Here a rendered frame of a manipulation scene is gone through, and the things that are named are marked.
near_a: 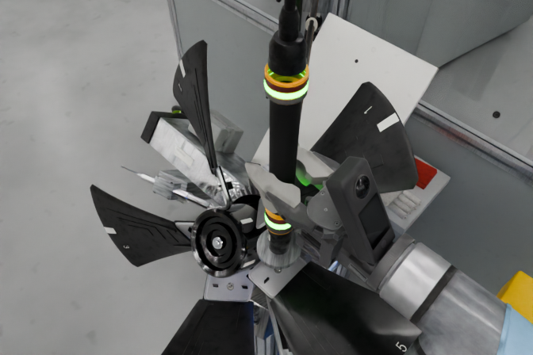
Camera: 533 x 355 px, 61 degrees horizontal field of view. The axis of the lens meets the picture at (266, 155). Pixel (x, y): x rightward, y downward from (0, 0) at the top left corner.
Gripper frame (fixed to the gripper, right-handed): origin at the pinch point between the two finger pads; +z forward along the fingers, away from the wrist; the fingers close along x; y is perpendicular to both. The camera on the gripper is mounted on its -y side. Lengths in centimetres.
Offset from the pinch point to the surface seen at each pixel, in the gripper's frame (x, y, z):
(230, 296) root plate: -7.1, 37.3, 1.9
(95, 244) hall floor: -8, 148, 101
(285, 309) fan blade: -4.4, 28.1, -9.0
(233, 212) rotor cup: -0.7, 20.7, 6.7
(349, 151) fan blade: 14.7, 9.2, -3.6
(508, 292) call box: 31, 39, -35
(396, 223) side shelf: 43, 61, -8
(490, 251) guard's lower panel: 70, 84, -31
